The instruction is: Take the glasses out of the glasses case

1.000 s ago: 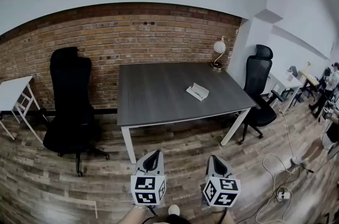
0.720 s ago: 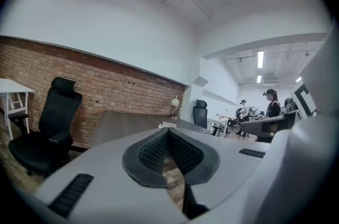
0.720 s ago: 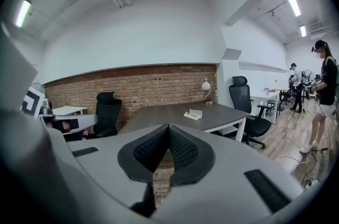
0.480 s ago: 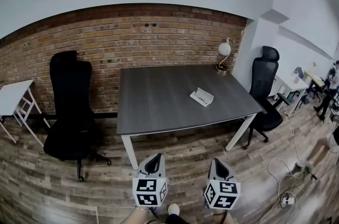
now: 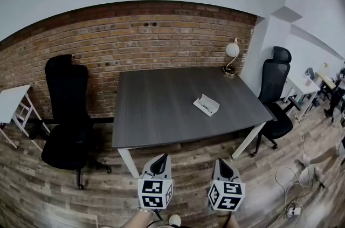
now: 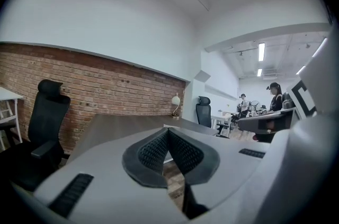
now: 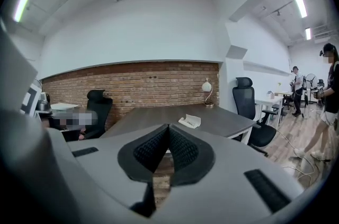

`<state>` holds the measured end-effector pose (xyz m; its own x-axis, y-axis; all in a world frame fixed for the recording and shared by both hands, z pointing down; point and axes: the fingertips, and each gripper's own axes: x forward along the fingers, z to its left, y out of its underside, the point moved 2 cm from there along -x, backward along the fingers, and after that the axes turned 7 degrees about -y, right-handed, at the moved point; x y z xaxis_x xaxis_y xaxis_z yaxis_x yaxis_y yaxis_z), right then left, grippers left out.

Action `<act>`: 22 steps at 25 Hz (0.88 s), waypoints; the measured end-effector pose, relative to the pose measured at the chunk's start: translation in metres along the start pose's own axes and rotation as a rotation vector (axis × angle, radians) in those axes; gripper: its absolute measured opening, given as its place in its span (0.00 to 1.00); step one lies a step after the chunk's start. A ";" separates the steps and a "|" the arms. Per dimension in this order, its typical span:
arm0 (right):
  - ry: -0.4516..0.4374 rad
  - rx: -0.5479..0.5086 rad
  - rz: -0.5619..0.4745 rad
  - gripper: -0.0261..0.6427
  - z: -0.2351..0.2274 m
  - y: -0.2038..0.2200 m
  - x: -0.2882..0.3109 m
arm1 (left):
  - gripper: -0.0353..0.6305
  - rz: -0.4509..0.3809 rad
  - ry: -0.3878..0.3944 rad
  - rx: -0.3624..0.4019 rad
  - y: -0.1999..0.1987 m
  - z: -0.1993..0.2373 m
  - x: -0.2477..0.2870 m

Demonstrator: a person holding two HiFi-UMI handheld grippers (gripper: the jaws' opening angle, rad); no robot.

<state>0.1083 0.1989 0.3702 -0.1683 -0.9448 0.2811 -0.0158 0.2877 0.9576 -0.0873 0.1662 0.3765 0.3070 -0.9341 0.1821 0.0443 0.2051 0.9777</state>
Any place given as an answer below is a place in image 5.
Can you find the person's left forearm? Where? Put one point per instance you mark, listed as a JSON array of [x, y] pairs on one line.
[[140, 221]]

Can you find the gold lamp with white globe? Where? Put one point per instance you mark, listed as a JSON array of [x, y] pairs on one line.
[[232, 49]]

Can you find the white desk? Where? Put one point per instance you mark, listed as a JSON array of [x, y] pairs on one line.
[[306, 88]]

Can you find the pale yellow table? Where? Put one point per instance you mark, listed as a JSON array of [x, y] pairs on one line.
[[327, 81]]

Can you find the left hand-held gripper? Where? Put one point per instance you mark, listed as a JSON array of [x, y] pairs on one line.
[[155, 192]]

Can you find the person's white shoe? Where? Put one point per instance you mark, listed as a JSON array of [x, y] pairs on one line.
[[174, 219]]

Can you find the thin-framed glasses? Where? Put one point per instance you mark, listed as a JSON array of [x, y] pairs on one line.
[[206, 107]]

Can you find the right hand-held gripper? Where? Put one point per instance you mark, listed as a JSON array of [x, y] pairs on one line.
[[226, 196]]

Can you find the white table leg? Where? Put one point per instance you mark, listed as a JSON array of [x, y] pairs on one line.
[[249, 140], [130, 163]]

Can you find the white power strip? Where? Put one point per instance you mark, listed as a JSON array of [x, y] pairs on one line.
[[294, 211]]

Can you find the small white side table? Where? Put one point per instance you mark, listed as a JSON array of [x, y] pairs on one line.
[[12, 101]]

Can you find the person's right forearm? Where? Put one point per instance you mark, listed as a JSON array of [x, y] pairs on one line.
[[234, 223]]

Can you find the black office chair with headrest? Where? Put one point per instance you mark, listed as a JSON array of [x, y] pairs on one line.
[[275, 81]]

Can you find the black high-back office chair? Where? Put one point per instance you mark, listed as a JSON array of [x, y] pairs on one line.
[[66, 113]]

